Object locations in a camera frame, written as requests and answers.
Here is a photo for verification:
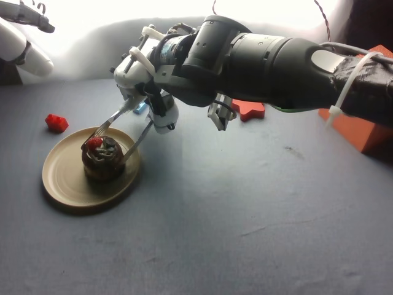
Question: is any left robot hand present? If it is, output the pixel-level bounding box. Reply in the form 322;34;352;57
0;0;56;85

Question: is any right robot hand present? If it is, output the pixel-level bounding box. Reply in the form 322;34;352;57
109;55;181;136

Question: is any chocolate cupcake with cherry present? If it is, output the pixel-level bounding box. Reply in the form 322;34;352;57
80;136;126;181

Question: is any red toy brick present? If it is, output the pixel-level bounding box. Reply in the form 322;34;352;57
45;113;69;133

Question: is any red star block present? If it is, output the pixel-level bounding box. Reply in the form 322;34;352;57
230;98;267;122

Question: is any beige round plate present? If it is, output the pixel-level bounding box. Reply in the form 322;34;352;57
42;127;141;216

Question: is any grey table cloth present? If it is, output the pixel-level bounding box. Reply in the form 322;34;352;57
0;15;393;295

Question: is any orange textured box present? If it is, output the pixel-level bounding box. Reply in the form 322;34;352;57
318;44;393;154

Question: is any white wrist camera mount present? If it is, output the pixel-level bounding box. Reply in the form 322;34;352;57
207;93;237;132

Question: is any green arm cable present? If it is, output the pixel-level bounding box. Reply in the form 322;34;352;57
270;104;321;113

